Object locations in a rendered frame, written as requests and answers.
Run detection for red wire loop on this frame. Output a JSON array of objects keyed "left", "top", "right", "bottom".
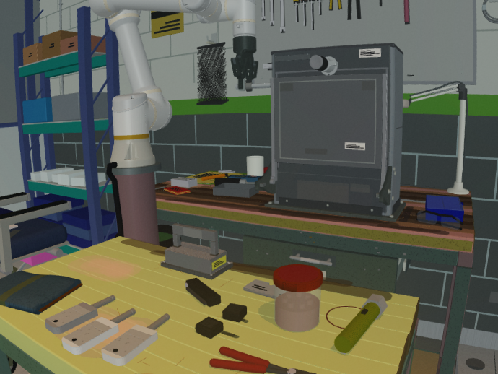
[{"left": 326, "top": 305, "right": 369, "bottom": 333}]

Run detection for black key fob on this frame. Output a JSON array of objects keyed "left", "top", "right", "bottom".
[
  {"left": 222, "top": 303, "right": 250, "bottom": 324},
  {"left": 194, "top": 316, "right": 240, "bottom": 340}
]

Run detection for blue box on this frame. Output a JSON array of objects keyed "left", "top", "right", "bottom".
[{"left": 424, "top": 193, "right": 466, "bottom": 224}]

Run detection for black blue marker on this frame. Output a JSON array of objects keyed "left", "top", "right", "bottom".
[{"left": 214, "top": 175, "right": 262, "bottom": 186}]

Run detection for grey tray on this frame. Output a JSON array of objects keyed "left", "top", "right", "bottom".
[{"left": 212, "top": 181, "right": 260, "bottom": 199}]

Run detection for grey metal stand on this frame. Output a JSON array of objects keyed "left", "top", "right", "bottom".
[{"left": 0, "top": 192, "right": 73, "bottom": 275}]

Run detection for olive green flashlight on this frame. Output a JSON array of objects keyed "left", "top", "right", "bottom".
[{"left": 333, "top": 293, "right": 388, "bottom": 355}]

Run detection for yellow black sign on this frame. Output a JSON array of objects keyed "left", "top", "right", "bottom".
[{"left": 150, "top": 10, "right": 185, "bottom": 39}]

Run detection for green drawer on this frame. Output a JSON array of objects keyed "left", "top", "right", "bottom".
[{"left": 243, "top": 234, "right": 403, "bottom": 294}]

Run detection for black glasses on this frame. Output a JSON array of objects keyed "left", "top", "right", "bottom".
[{"left": 416, "top": 209, "right": 464, "bottom": 231}]

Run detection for blue storage bin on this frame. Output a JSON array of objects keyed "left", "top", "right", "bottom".
[{"left": 22, "top": 97, "right": 54, "bottom": 124}]

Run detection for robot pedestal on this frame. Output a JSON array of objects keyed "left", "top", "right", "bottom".
[{"left": 110, "top": 162, "right": 160, "bottom": 247}]

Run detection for grey nest plate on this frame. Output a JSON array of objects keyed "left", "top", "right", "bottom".
[{"left": 160, "top": 258, "right": 234, "bottom": 281}]

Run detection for pink mat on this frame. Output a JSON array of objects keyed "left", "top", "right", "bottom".
[{"left": 20, "top": 251, "right": 60, "bottom": 271}]

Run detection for grey latch knob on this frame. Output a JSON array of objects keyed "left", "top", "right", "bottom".
[{"left": 309, "top": 54, "right": 338, "bottom": 76}]

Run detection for grey seatback unit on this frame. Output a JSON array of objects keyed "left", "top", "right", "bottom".
[{"left": 264, "top": 43, "right": 408, "bottom": 222}]

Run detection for grey cable coil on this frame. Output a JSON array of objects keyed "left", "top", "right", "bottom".
[{"left": 481, "top": 0, "right": 498, "bottom": 25}]

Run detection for dark blue cushion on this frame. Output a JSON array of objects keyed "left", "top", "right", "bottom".
[{"left": 9, "top": 219, "right": 68, "bottom": 260}]

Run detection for grey storage bin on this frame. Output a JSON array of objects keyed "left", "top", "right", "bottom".
[{"left": 51, "top": 92, "right": 109, "bottom": 122}]

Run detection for red handled pliers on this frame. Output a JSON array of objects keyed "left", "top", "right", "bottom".
[{"left": 209, "top": 346, "right": 317, "bottom": 374}]

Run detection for grey test weight with handle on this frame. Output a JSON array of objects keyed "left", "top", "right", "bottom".
[{"left": 165, "top": 223, "right": 229, "bottom": 274}]

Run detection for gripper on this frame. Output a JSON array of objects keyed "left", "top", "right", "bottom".
[{"left": 231, "top": 35, "right": 260, "bottom": 92}]

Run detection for yellow top work table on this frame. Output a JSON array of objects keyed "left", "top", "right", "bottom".
[{"left": 0, "top": 235, "right": 421, "bottom": 374}]

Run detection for grey tray table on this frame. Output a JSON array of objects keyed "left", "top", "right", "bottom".
[{"left": 272, "top": 74, "right": 385, "bottom": 166}]

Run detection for grey drawer handle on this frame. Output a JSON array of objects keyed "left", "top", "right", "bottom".
[{"left": 289, "top": 253, "right": 333, "bottom": 266}]

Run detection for black cable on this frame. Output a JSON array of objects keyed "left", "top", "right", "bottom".
[{"left": 106, "top": 160, "right": 126, "bottom": 239}]

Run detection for white desk lamp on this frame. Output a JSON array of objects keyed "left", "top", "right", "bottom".
[{"left": 402, "top": 80, "right": 471, "bottom": 196}]

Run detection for yellow black book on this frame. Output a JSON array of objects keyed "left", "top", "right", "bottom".
[{"left": 186, "top": 171, "right": 227, "bottom": 185}]

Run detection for tan block with grey handle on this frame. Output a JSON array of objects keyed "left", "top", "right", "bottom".
[
  {"left": 101, "top": 313, "right": 171, "bottom": 367},
  {"left": 44, "top": 295, "right": 117, "bottom": 335},
  {"left": 61, "top": 308, "right": 137, "bottom": 355}
]

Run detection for black rectangular block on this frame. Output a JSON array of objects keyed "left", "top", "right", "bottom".
[{"left": 185, "top": 277, "right": 222, "bottom": 308}]

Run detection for white cup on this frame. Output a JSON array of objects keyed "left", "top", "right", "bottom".
[{"left": 246, "top": 155, "right": 266, "bottom": 177}]

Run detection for black wire mesh basket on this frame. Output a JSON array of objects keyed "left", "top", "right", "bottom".
[{"left": 195, "top": 42, "right": 230, "bottom": 105}]

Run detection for blue shelf unit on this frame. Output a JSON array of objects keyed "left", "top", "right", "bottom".
[{"left": 12, "top": 0, "right": 119, "bottom": 250}]

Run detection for large cardboard box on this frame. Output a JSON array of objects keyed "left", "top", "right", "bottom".
[{"left": 41, "top": 30, "right": 79, "bottom": 60}]

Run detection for red lid jar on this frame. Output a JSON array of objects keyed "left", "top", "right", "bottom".
[{"left": 272, "top": 264, "right": 325, "bottom": 333}]

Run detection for small cardboard box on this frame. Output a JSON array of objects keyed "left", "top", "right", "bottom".
[{"left": 22, "top": 43, "right": 44, "bottom": 66}]

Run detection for dark blue crate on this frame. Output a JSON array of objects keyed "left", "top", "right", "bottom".
[{"left": 62, "top": 206, "right": 119, "bottom": 249}]

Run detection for grey tag plate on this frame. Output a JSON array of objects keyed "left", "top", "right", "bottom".
[{"left": 243, "top": 279, "right": 279, "bottom": 300}]

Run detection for wooden top green workbench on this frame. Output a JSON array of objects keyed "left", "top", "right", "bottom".
[{"left": 153, "top": 181, "right": 476, "bottom": 374}]

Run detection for white tool board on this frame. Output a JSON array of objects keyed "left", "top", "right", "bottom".
[{"left": 254, "top": 0, "right": 478, "bottom": 86}]

